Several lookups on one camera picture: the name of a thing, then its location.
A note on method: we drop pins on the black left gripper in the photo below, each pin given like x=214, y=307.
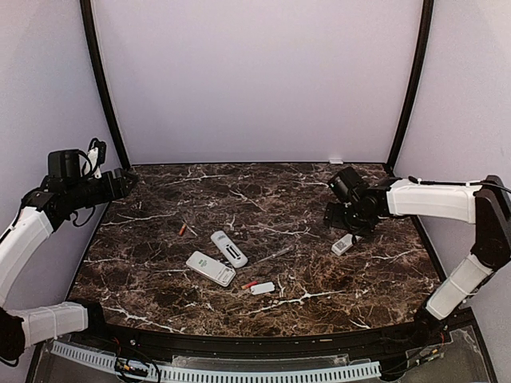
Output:
x=115, y=188

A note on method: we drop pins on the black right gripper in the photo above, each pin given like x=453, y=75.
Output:
x=335, y=220

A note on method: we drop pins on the slim white remote control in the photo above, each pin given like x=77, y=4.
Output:
x=343, y=245

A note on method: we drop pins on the clear handle screwdriver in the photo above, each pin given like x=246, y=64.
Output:
x=284, y=251

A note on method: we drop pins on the white battery cover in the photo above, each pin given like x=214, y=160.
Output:
x=262, y=288

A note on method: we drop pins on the white remote with compartment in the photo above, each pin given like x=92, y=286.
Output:
x=230, y=251

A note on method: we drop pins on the white remote with green buttons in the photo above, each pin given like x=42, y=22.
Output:
x=210, y=268

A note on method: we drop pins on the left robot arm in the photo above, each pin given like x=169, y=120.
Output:
x=74, y=181

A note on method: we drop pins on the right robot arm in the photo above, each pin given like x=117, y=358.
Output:
x=483, y=204

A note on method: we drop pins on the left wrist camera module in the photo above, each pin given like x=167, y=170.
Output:
x=95, y=158

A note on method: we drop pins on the black front rail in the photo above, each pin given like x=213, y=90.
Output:
x=385, y=342

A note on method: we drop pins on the white slotted cable duct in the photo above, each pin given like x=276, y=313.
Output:
x=202, y=369

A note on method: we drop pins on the black right frame post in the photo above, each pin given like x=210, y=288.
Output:
x=413, y=84

